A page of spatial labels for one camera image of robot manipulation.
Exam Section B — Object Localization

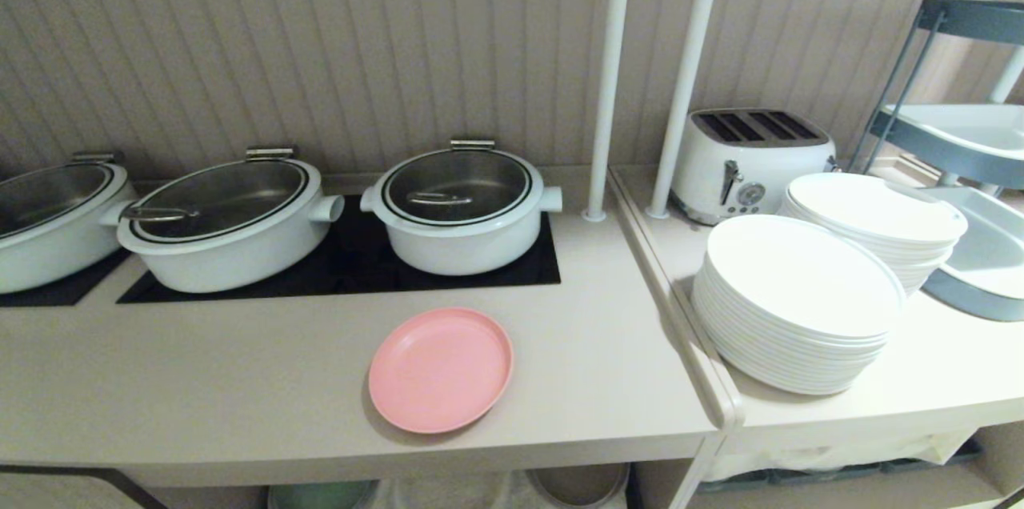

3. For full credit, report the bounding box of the grey tiered trolley cart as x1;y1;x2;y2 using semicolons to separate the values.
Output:
847;0;1024;323

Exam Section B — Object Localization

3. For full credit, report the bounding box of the white vertical pole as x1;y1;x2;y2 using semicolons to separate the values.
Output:
582;0;636;222
646;0;729;219

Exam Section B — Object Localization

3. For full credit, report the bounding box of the beige bowl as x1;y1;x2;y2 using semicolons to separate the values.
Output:
525;463;630;509

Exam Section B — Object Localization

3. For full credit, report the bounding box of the white trolley tray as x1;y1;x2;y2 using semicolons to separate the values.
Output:
920;186;1024;301
883;102;1024;167

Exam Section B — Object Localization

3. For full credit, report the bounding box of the white oval chafing pot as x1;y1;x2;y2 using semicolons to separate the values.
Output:
0;153;138;295
117;146;346;294

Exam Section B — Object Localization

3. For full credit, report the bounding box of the stack of white plates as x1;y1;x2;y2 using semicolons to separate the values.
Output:
691;214;907;396
778;172;969;298

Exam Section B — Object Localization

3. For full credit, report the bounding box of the glass pot lid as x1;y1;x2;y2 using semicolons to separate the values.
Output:
0;153;116;239
122;146;310;243
381;139;533;226

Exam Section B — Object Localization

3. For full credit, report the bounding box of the white round chafing pot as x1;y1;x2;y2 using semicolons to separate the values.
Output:
360;139;563;277

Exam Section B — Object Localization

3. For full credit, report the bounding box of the pink round plate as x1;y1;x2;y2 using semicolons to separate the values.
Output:
368;307;514;435

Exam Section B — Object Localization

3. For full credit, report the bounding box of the white four-slot toaster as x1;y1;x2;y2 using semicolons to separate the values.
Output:
670;108;838;226

